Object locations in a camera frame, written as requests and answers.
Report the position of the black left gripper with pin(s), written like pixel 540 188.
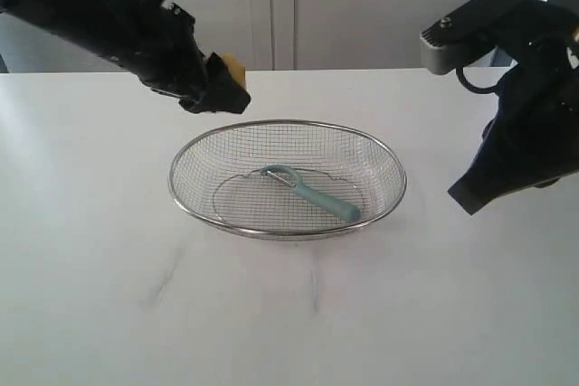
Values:
pixel 157 44

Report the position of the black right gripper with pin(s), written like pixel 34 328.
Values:
pixel 533 140

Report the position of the yellow lemon with sticker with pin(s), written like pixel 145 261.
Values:
pixel 236 69

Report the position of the teal handled peeler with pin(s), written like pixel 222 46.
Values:
pixel 345 211

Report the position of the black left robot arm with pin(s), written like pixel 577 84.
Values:
pixel 84 23

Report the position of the oval steel mesh basket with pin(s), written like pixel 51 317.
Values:
pixel 215 178

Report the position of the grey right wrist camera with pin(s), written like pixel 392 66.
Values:
pixel 461 37

